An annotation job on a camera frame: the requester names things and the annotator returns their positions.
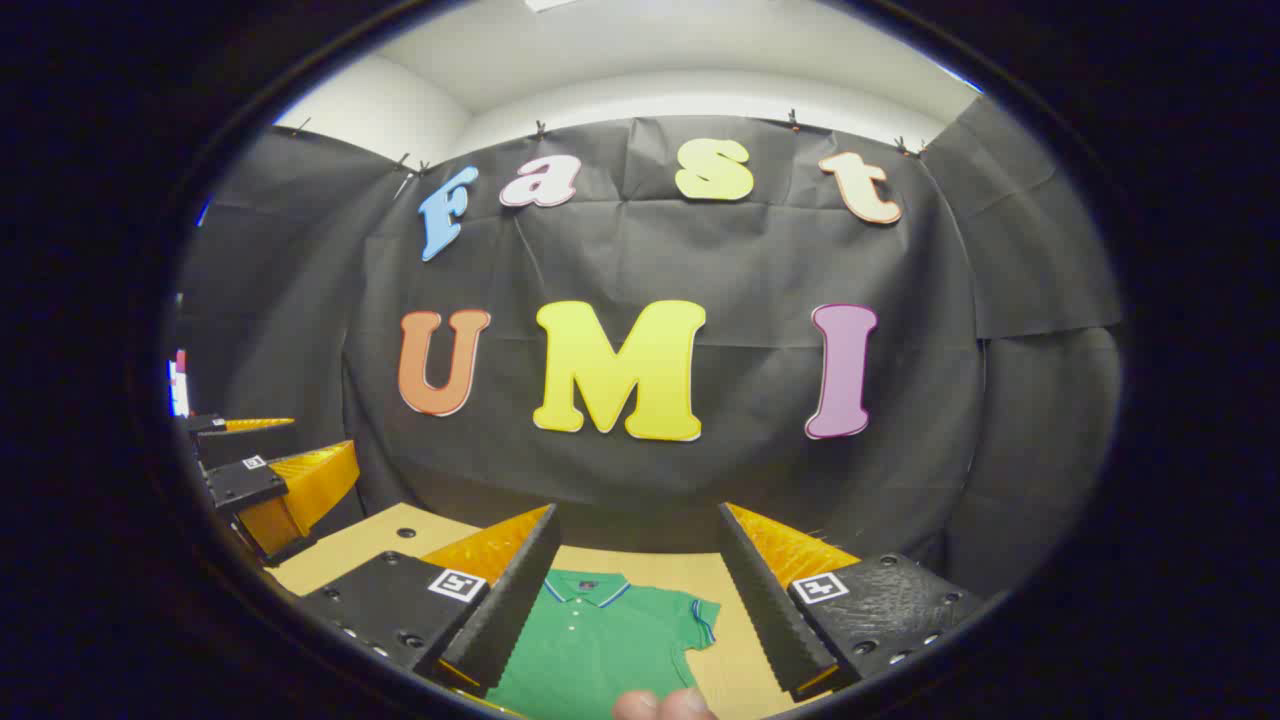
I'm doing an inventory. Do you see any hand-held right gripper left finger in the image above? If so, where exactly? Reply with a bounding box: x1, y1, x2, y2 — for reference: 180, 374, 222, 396
298, 503, 564, 699

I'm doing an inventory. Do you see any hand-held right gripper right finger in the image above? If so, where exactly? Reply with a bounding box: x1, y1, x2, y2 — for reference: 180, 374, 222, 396
716, 502, 988, 703

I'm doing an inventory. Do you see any green T-shirt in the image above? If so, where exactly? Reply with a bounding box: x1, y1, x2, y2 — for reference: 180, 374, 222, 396
487, 568, 723, 720

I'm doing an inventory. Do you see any black backdrop cloth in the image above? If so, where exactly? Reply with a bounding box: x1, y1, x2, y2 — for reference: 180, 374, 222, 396
175, 95, 1126, 601

